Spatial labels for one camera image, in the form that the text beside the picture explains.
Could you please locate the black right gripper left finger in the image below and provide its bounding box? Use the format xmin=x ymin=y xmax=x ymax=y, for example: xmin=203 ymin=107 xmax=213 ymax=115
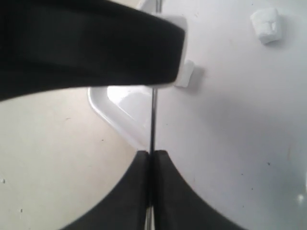
xmin=64 ymin=151 xmax=149 ymax=230

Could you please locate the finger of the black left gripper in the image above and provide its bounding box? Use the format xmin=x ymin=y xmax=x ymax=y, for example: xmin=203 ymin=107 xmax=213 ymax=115
xmin=0 ymin=0 xmax=187 ymax=101

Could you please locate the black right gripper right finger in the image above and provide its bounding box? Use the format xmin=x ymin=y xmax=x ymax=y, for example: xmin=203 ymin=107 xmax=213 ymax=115
xmin=153 ymin=150 xmax=237 ymax=230

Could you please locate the thin metal skewer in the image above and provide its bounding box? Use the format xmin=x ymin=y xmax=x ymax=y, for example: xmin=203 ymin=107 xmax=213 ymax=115
xmin=145 ymin=0 xmax=162 ymax=230

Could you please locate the white marshmallow piece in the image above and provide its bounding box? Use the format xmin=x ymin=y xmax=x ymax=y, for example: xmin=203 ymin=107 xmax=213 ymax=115
xmin=174 ymin=59 xmax=204 ymax=88
xmin=250 ymin=8 xmax=282 ymax=45

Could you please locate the white rectangular plastic tray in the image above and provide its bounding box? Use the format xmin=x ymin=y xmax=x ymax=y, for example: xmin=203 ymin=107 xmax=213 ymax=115
xmin=87 ymin=0 xmax=307 ymax=230

